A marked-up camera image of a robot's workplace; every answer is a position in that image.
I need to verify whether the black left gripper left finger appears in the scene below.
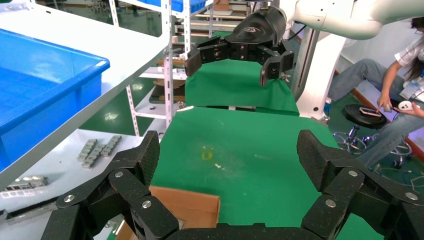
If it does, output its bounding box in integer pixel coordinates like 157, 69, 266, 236
41, 130, 180, 240

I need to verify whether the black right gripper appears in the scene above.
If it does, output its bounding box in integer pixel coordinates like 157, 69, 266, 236
184, 6, 296, 88

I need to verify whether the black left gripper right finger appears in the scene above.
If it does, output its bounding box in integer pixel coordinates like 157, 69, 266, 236
296, 129, 424, 240

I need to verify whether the brown cardboard box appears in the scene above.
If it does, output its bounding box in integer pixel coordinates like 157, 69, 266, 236
114, 185, 221, 240

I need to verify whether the blue plastic tray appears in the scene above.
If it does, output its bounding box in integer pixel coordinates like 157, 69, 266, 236
0, 28, 111, 173

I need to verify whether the green table cloth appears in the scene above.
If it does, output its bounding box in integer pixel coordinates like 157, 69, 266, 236
184, 31, 301, 117
150, 105, 385, 240

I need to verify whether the small notched metal strip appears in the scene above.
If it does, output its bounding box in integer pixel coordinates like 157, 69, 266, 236
82, 144, 107, 170
100, 135, 123, 157
76, 139, 99, 163

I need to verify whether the black round swivel stool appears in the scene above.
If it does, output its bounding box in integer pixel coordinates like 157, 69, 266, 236
332, 104, 415, 167

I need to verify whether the white background storage rack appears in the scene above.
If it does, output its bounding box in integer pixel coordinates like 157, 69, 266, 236
107, 0, 216, 137

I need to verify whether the white robot body column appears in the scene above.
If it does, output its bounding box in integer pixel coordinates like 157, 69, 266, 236
295, 26, 348, 121

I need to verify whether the pink smartphone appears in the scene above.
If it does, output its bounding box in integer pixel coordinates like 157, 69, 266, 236
359, 106, 383, 118

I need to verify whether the blue plastic storage bin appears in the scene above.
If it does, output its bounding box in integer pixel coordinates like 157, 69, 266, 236
137, 0, 208, 13

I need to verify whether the small white round device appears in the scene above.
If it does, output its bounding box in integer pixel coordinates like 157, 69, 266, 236
397, 100, 414, 112

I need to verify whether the seated person in jeans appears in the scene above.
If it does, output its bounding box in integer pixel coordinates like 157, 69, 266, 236
326, 16, 424, 170

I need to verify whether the white metal rack shelf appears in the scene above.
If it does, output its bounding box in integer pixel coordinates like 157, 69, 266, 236
0, 0, 171, 192

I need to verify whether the perforated white rack post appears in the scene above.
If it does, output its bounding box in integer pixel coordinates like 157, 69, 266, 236
161, 0, 175, 128

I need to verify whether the long narrow metal rail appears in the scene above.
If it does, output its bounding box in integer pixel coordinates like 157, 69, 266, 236
0, 175, 50, 200

